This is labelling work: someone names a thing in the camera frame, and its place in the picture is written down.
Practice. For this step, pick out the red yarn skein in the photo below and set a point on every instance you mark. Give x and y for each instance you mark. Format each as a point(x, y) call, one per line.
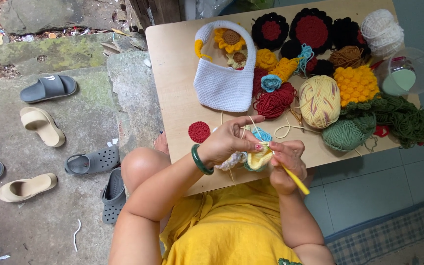
point(274, 101)

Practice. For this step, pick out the small black red crochet piece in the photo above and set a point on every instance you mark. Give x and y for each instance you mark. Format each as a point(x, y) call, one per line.
point(320, 68)

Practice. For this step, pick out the cream yarn strand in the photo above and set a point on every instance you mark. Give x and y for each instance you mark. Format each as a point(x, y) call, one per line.
point(275, 132)

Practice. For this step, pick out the yellow crochet sunflower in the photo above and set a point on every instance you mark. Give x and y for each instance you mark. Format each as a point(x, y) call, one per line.
point(230, 38)

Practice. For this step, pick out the red crochet circle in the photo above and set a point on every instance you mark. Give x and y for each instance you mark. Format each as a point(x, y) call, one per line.
point(199, 132)

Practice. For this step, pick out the light blue yarn strands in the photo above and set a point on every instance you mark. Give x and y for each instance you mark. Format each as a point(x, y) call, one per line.
point(305, 57)

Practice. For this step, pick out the cream crochet piece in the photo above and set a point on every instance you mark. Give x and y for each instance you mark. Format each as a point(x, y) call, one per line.
point(230, 162)

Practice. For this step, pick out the yellow bobble crochet piece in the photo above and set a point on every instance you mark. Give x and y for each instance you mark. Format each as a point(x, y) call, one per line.
point(356, 85)

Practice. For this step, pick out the person's left hand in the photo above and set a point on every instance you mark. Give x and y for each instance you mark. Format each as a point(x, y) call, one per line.
point(226, 141)

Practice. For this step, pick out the sage green yarn ball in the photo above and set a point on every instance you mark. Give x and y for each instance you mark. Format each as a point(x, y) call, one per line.
point(346, 134)

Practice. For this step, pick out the blue crochet rose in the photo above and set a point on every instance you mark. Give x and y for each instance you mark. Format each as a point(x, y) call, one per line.
point(271, 83)

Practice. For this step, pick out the black red crochet flower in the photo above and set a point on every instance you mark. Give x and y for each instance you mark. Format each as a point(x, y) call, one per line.
point(270, 31)

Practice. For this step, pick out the yellow crochet hook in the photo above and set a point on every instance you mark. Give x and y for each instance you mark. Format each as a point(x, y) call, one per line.
point(297, 180)

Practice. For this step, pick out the black yarn ball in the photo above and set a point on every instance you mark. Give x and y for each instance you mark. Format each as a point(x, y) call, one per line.
point(290, 49)

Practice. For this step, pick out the dark wooden planks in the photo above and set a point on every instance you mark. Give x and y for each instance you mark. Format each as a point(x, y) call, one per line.
point(156, 13)

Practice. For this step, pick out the person's right hand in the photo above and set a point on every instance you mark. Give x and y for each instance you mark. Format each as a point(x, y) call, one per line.
point(291, 165)

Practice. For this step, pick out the red yarn scrap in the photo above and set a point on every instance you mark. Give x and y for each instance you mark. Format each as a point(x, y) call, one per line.
point(381, 131)

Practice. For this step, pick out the dark green yarn heap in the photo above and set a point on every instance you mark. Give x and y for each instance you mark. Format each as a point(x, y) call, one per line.
point(403, 119)

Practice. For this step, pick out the white crochet bag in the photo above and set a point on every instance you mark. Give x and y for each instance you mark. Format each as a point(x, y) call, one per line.
point(225, 88)

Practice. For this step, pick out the white yarn ball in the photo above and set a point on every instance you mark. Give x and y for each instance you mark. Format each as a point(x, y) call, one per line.
point(381, 33)

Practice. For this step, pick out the person's left leg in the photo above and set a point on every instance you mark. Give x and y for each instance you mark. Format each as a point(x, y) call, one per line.
point(142, 165)

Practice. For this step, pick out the cream variegated yarn ball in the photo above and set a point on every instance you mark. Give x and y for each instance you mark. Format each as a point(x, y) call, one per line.
point(319, 101)

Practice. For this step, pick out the yellow crochet rose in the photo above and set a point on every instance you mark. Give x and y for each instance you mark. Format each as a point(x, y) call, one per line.
point(266, 59)

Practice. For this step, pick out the small cream crochet sunflower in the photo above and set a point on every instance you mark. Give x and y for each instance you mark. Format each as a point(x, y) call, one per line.
point(238, 59)

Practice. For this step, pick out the beige slide sandal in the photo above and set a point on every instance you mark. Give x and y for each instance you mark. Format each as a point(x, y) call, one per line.
point(44, 128)
point(31, 186)

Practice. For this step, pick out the large black red crochet round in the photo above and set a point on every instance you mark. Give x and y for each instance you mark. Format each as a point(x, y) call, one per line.
point(311, 31)

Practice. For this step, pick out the clear plastic bag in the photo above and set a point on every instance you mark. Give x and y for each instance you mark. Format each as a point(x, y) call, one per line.
point(226, 6)

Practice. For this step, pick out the brown yarn ball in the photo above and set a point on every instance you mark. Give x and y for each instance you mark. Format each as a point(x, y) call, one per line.
point(347, 57)

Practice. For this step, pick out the plaid floor mat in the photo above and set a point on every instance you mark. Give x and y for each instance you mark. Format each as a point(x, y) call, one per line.
point(388, 235)

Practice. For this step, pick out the clear plastic cup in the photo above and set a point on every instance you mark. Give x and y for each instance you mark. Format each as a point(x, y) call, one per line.
point(407, 73)

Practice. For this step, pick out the green jade bangle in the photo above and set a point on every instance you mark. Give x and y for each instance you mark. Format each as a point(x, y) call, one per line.
point(197, 162)

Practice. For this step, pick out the person's yellow dress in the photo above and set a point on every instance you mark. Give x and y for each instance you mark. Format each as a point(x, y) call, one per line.
point(226, 228)

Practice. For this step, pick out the gold scissors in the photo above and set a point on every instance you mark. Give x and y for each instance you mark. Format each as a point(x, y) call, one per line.
point(297, 116)

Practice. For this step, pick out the grey clog shoe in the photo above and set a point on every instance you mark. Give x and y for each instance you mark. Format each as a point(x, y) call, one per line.
point(94, 162)
point(113, 198)

